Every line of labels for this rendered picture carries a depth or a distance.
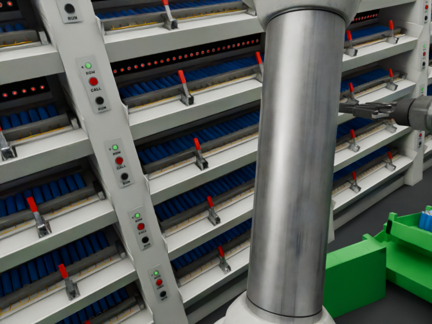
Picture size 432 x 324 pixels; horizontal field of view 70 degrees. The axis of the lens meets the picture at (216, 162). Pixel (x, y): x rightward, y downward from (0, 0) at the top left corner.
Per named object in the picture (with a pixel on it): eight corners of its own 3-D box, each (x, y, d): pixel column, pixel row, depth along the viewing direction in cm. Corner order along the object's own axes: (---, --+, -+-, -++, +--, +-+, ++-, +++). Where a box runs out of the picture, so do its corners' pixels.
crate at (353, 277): (386, 297, 99) (368, 281, 107) (386, 246, 92) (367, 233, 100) (303, 330, 94) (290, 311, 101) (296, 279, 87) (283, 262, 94)
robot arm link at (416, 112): (448, 126, 79) (423, 124, 84) (450, 91, 76) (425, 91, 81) (429, 137, 75) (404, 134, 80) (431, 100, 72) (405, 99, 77)
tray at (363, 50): (413, 49, 135) (428, 15, 126) (320, 79, 108) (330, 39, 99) (373, 35, 147) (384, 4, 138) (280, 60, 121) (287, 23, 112)
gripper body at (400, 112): (406, 130, 80) (373, 126, 87) (423, 122, 84) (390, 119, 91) (407, 102, 77) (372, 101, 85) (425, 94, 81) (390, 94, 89)
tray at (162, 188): (306, 138, 110) (312, 116, 104) (151, 206, 84) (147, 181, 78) (269, 114, 123) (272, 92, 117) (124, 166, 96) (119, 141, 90)
